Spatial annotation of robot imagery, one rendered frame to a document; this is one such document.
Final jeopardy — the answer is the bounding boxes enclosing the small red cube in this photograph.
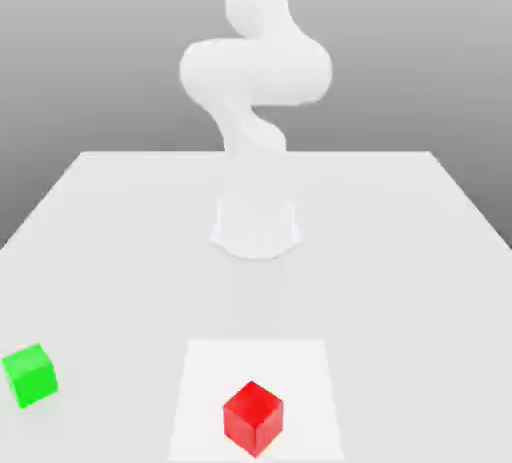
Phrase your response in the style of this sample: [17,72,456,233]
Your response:
[222,380,285,459]

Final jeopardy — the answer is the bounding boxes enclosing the small green cube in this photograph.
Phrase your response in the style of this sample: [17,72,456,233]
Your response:
[1,342,60,410]

